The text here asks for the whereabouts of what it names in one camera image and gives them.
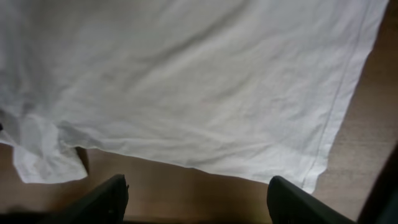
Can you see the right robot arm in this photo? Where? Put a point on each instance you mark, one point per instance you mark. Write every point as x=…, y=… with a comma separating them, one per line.
x=381, y=205

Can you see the white t-shirt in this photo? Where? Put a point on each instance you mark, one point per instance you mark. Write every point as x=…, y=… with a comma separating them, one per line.
x=249, y=89

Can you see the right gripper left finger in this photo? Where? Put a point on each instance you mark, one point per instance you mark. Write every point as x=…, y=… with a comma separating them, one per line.
x=105, y=204

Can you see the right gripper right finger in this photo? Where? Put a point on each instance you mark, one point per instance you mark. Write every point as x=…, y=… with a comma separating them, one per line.
x=288, y=204

